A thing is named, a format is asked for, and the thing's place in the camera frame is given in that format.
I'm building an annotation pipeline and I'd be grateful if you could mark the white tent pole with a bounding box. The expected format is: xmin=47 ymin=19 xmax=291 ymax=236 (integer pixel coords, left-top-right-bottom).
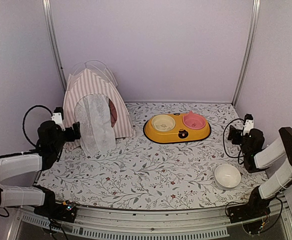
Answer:
xmin=67 ymin=59 xmax=118 ymax=88

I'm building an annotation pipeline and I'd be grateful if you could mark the pink gingham cushion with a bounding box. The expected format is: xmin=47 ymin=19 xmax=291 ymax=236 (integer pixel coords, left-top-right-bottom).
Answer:
xmin=109 ymin=99 xmax=118 ymax=127

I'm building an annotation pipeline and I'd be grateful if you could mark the right aluminium corner post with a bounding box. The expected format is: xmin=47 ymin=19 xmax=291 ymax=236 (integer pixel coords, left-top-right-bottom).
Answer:
xmin=231 ymin=0 xmax=261 ymax=108

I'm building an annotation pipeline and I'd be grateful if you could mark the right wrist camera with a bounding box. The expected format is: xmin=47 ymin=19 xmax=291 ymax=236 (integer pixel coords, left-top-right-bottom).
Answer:
xmin=242 ymin=113 xmax=254 ymax=136

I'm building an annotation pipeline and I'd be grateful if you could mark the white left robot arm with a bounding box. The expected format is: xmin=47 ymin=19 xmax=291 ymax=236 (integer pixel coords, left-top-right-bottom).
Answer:
xmin=0 ymin=107 xmax=81 ymax=223

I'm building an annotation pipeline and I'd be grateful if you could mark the floral tablecloth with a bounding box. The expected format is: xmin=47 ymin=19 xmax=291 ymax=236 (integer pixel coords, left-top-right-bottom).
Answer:
xmin=38 ymin=102 xmax=267 ymax=210

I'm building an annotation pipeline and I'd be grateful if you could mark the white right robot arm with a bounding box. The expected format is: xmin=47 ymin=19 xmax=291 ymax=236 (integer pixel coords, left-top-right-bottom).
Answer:
xmin=227 ymin=125 xmax=292 ymax=218

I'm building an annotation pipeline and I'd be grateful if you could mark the pink round pet bowl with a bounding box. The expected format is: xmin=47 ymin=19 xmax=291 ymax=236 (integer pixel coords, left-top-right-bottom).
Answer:
xmin=182 ymin=111 xmax=206 ymax=130

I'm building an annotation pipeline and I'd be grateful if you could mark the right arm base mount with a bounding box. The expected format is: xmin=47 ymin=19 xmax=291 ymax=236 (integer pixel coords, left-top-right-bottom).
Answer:
xmin=225 ymin=204 xmax=270 ymax=223

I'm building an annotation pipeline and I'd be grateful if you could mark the white ceramic bowl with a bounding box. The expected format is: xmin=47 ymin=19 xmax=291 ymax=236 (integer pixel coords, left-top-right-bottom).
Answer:
xmin=214 ymin=164 xmax=241 ymax=190

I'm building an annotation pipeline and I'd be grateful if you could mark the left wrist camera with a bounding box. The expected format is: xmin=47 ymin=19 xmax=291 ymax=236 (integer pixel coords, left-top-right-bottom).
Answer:
xmin=51 ymin=107 xmax=66 ymax=131

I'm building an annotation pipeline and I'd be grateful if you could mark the cream pet bowl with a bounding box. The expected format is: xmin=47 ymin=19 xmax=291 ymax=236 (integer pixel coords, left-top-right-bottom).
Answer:
xmin=151 ymin=114 xmax=176 ymax=132

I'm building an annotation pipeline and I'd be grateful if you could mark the aluminium corner post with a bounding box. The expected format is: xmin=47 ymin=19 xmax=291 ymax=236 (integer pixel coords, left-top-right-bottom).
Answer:
xmin=42 ymin=0 xmax=67 ymax=92
xmin=231 ymin=0 xmax=261 ymax=108

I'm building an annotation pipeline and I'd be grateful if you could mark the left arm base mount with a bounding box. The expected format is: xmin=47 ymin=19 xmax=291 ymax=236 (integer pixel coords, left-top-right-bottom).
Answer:
xmin=34 ymin=200 xmax=78 ymax=223

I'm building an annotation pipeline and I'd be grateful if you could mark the yellow double bowl stand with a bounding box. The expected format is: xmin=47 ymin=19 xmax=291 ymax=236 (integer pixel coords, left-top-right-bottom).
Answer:
xmin=143 ymin=112 xmax=211 ymax=144

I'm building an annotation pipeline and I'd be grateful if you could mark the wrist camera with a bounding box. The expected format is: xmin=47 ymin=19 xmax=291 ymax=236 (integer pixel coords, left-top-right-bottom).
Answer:
xmin=51 ymin=107 xmax=66 ymax=131
xmin=242 ymin=113 xmax=254 ymax=136

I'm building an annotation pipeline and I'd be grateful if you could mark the left aluminium corner post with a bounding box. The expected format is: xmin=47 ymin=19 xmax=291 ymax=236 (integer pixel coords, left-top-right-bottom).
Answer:
xmin=42 ymin=0 xmax=67 ymax=92

